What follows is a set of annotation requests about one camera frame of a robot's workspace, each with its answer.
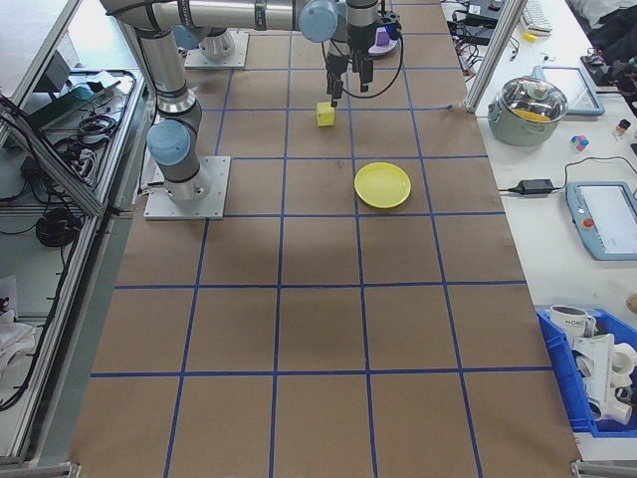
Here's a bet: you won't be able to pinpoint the glass pot lid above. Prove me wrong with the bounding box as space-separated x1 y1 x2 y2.
500 75 569 124

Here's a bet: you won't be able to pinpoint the green flat board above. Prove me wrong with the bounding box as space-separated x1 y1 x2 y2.
47 84 96 119

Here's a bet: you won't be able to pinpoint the black laptop white label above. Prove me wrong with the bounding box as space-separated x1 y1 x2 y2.
464 0 505 27

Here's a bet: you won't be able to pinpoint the aluminium profile post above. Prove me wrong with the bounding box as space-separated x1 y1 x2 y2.
460 0 529 117

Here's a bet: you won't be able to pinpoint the blue grey teach pendant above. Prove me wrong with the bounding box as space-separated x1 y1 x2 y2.
531 64 606 118
564 180 637 262

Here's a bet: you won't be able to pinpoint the purple plastic plate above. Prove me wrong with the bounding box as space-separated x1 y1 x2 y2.
367 33 402 59

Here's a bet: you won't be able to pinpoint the white printed mug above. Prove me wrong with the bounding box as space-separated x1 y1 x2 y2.
548 304 597 341

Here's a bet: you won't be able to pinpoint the black power adapter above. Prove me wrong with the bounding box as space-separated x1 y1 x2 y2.
517 178 556 196

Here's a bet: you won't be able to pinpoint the yellow plastic plate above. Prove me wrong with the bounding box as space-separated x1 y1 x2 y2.
353 161 413 211

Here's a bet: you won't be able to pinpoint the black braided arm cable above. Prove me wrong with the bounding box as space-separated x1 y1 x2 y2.
320 33 404 100

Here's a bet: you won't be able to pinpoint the white keyboard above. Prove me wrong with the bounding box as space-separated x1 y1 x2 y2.
521 0 554 37

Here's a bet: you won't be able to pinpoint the black electronics box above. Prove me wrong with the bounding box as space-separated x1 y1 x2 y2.
460 24 495 45

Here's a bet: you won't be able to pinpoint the V-shaped metal bar frame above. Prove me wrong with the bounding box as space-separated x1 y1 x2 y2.
0 0 150 467

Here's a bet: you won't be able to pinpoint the white crumpled cloth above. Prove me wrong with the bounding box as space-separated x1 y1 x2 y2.
0 308 37 372

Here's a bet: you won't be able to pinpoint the steel cooking pot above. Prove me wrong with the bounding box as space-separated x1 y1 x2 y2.
487 99 562 147

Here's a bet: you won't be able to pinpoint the loose black cable bundle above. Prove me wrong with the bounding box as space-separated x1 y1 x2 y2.
77 115 120 137

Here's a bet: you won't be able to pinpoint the grey metal box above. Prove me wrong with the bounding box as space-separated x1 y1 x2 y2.
33 49 71 94

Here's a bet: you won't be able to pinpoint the black adapter cable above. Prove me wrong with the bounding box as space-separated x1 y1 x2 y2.
497 156 637 195

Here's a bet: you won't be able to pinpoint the coiled black cable bundle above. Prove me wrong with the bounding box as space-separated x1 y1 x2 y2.
35 207 76 249

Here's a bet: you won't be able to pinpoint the white square base plate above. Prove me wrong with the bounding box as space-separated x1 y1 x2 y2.
142 155 233 221
183 30 250 71

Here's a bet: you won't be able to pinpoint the white pipe fitting assembly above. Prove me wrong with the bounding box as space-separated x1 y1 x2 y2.
570 332 637 425

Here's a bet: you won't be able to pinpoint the black fabric bag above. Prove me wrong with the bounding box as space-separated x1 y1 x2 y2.
571 0 637 56

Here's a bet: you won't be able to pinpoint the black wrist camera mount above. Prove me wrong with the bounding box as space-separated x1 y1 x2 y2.
377 12 404 42

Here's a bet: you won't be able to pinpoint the tangled black table cables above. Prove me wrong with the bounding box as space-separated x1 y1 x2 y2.
450 12 487 79

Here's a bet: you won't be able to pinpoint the blue plastic bin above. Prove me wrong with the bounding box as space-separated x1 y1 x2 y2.
535 307 637 439

